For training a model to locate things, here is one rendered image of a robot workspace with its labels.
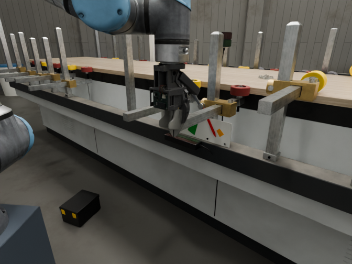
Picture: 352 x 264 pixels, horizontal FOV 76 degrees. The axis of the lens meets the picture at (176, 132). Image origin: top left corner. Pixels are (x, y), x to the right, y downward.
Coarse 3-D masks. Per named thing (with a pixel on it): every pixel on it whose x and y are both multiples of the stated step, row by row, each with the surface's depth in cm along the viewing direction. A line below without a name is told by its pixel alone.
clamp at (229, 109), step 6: (204, 102) 88; (210, 102) 86; (216, 102) 84; (222, 102) 84; (234, 102) 84; (222, 108) 83; (228, 108) 82; (234, 108) 84; (222, 114) 84; (228, 114) 82; (234, 114) 85
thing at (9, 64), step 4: (0, 20) 227; (0, 24) 228; (0, 28) 229; (0, 32) 230; (0, 36) 230; (4, 36) 233; (4, 40) 234; (4, 44) 234; (4, 48) 235; (4, 52) 237; (8, 52) 239; (8, 56) 239; (8, 60) 240; (8, 64) 241; (8, 68) 242; (12, 68) 244; (12, 72) 245
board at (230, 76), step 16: (80, 64) 196; (96, 64) 196; (112, 64) 196; (144, 64) 196; (192, 64) 196; (224, 80) 113; (240, 80) 113; (256, 80) 113; (336, 80) 113; (320, 96) 80; (336, 96) 79
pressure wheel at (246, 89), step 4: (232, 88) 93; (236, 88) 92; (240, 88) 91; (244, 88) 91; (248, 88) 92; (232, 92) 94; (236, 92) 92; (240, 92) 91; (244, 92) 91; (248, 92) 93; (236, 96) 96; (240, 96) 95
